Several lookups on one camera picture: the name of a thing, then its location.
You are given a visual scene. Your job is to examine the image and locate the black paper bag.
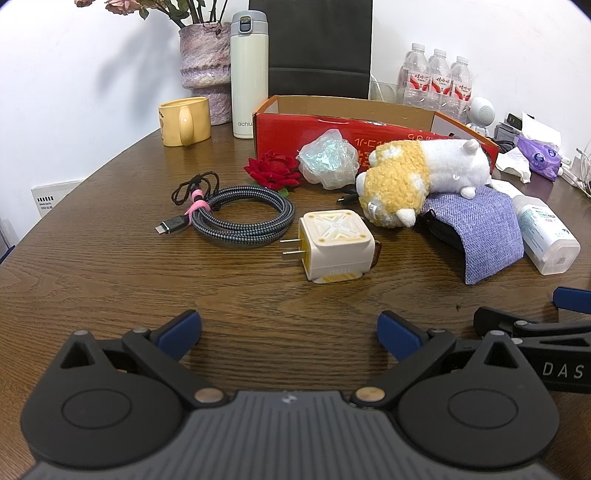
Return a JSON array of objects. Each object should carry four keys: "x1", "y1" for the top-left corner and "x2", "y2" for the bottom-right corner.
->
[{"x1": 248, "y1": 0, "x2": 373, "y2": 100}]

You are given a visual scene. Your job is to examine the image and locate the purple fabric pouch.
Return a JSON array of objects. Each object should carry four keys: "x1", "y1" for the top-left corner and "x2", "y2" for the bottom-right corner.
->
[{"x1": 418, "y1": 185, "x2": 525, "y2": 286}]

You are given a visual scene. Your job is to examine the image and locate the clear water bottle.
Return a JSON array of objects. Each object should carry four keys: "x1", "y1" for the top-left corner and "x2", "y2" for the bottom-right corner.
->
[
  {"x1": 400, "y1": 43, "x2": 432, "y2": 109},
  {"x1": 450, "y1": 55, "x2": 476, "y2": 117},
  {"x1": 427, "y1": 47, "x2": 454, "y2": 112}
]

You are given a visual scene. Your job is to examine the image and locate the white cables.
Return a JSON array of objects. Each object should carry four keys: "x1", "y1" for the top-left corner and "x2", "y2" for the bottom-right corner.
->
[{"x1": 561, "y1": 138, "x2": 591, "y2": 200}]

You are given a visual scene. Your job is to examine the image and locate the yellow mug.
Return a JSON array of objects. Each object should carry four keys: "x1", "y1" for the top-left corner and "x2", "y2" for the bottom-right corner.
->
[{"x1": 158, "y1": 97, "x2": 212, "y2": 147}]

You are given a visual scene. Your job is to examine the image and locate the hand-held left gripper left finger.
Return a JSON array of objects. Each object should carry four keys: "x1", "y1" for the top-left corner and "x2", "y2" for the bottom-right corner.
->
[{"x1": 58, "y1": 310, "x2": 228, "y2": 408}]

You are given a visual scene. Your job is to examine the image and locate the yellow white plush toy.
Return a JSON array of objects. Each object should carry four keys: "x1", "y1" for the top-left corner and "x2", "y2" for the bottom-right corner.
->
[{"x1": 355, "y1": 138, "x2": 492, "y2": 229}]

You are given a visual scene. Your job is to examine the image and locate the mottled pink ceramic vase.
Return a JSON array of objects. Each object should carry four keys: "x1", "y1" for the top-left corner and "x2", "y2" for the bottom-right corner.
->
[{"x1": 179, "y1": 22, "x2": 233, "y2": 126}]

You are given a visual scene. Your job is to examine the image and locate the wooden desktop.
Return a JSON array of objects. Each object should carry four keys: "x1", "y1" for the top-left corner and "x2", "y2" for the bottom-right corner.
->
[{"x1": 0, "y1": 124, "x2": 591, "y2": 480}]

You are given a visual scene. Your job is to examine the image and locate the cream thermos bottle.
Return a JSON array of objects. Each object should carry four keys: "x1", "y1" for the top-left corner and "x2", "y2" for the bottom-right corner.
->
[{"x1": 230, "y1": 11, "x2": 270, "y2": 140}]

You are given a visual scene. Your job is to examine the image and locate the white wall panel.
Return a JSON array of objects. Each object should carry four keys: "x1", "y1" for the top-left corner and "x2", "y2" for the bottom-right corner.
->
[{"x1": 31, "y1": 180, "x2": 85, "y2": 219}]

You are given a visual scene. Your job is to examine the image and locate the clear glass cup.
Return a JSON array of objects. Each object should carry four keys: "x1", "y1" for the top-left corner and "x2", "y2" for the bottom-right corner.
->
[{"x1": 369, "y1": 78, "x2": 403, "y2": 103}]

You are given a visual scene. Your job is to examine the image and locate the black plug cable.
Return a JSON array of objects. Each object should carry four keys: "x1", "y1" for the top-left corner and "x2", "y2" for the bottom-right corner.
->
[{"x1": 336, "y1": 185, "x2": 366, "y2": 205}]

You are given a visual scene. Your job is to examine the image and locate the grey braided cable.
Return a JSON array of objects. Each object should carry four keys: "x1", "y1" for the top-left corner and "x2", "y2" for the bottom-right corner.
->
[{"x1": 154, "y1": 185, "x2": 295, "y2": 246}]

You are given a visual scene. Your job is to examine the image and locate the black pouch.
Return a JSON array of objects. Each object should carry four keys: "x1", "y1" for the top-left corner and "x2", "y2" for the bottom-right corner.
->
[{"x1": 416, "y1": 209, "x2": 467, "y2": 252}]

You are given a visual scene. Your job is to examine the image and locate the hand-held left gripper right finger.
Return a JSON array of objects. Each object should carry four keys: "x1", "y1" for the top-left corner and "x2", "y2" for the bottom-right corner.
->
[{"x1": 349, "y1": 311, "x2": 527, "y2": 411}]

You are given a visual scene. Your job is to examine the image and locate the clear plastic bag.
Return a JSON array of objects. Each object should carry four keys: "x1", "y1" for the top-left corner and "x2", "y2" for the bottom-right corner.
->
[{"x1": 296, "y1": 129, "x2": 360, "y2": 190}]

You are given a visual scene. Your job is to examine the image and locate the red cardboard box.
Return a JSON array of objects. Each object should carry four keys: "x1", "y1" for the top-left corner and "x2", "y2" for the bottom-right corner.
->
[{"x1": 252, "y1": 95, "x2": 500, "y2": 185}]

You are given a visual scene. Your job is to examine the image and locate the thin black cord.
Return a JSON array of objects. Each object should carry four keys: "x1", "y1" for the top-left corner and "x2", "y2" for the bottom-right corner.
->
[{"x1": 172, "y1": 172, "x2": 221, "y2": 206}]

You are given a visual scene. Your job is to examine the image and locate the white plastic bottle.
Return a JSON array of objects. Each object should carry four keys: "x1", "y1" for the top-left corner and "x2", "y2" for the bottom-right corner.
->
[{"x1": 512, "y1": 195, "x2": 581, "y2": 276}]

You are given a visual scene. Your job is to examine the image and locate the cream cube charger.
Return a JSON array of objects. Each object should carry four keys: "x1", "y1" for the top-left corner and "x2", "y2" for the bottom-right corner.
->
[{"x1": 279, "y1": 210, "x2": 376, "y2": 284}]

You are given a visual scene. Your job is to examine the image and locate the crumpled white tissue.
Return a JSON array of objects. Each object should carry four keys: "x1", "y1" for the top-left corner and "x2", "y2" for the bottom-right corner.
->
[{"x1": 496, "y1": 150, "x2": 534, "y2": 184}]

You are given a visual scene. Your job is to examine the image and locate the white robot figure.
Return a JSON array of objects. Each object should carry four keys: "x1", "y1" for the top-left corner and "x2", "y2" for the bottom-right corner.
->
[{"x1": 465, "y1": 97, "x2": 498, "y2": 137}]

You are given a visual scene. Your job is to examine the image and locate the black adapter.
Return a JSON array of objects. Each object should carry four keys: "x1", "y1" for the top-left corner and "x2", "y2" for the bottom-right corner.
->
[{"x1": 496, "y1": 113, "x2": 523, "y2": 149}]

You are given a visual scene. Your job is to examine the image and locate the red fabric rose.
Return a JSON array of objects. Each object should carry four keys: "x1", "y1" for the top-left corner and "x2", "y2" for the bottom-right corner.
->
[{"x1": 244, "y1": 151, "x2": 303, "y2": 192}]

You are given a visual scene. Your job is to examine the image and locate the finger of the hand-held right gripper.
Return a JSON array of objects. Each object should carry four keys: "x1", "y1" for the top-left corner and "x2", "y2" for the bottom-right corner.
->
[
  {"x1": 553, "y1": 286, "x2": 591, "y2": 317},
  {"x1": 474, "y1": 307, "x2": 591, "y2": 342}
]

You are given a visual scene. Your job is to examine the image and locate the dried pink rose bouquet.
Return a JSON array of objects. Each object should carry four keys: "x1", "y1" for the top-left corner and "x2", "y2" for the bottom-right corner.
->
[{"x1": 76, "y1": 0, "x2": 232, "y2": 29}]

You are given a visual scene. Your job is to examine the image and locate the pink cable tie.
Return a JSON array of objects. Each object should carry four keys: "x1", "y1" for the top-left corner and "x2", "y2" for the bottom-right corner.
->
[{"x1": 185, "y1": 188, "x2": 209, "y2": 217}]

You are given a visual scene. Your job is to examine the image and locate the purple tissue pack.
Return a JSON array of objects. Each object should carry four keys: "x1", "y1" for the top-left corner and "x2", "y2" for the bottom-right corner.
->
[{"x1": 515, "y1": 134, "x2": 564, "y2": 182}]

